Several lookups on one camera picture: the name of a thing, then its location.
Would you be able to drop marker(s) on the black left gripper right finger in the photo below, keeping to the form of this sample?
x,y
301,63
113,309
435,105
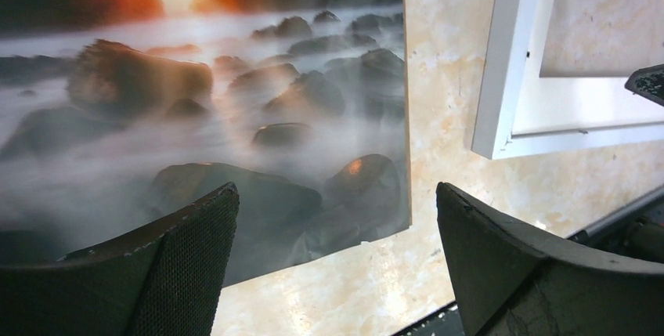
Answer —
x,y
512,278

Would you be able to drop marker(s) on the brown frame backing board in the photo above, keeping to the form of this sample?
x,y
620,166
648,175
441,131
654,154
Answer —
x,y
408,182

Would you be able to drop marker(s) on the landscape photo print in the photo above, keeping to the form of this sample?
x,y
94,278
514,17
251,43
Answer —
x,y
115,113

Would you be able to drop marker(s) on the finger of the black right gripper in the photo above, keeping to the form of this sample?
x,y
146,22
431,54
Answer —
x,y
648,83

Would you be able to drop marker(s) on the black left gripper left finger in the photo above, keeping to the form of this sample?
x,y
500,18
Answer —
x,y
163,278

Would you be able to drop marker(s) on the white picture frame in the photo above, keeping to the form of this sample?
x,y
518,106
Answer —
x,y
505,60

